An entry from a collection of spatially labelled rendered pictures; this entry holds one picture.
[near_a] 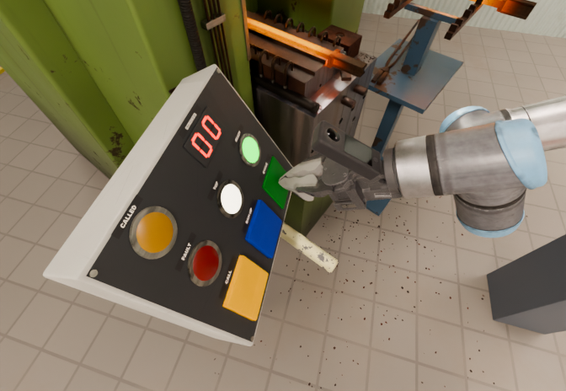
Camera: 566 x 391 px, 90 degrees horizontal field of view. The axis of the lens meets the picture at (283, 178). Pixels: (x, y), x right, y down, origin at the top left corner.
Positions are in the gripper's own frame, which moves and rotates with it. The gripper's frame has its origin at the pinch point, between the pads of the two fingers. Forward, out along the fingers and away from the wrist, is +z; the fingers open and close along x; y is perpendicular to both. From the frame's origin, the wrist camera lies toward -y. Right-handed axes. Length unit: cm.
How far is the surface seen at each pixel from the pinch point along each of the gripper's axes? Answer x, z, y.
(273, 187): -2.2, 1.2, -0.5
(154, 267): -23.4, 1.6, -15.3
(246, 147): -0.7, 1.2, -10.0
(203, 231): -16.8, 1.6, -11.1
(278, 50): 47.8, 12.5, -3.6
